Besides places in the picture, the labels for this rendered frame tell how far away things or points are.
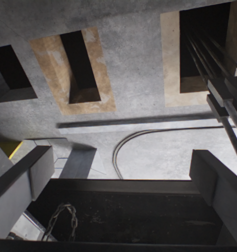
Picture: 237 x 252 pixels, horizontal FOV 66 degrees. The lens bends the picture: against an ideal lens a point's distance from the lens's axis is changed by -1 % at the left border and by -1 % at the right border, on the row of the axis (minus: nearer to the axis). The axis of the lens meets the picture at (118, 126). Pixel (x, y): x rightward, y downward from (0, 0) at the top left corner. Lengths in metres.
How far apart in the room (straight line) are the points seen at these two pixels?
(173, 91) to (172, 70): 0.11
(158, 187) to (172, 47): 0.58
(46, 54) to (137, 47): 0.44
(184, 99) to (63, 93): 0.64
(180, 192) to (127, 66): 0.59
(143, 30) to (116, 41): 0.12
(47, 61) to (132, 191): 0.73
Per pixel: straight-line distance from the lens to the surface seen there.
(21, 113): 1.30
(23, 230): 0.53
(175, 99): 0.97
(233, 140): 0.47
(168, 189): 0.76
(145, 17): 0.84
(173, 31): 0.85
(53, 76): 1.03
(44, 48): 0.99
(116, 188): 0.78
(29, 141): 1.43
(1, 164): 0.75
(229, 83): 0.59
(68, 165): 1.24
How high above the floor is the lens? 0.83
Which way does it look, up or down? 50 degrees down
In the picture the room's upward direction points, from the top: 166 degrees counter-clockwise
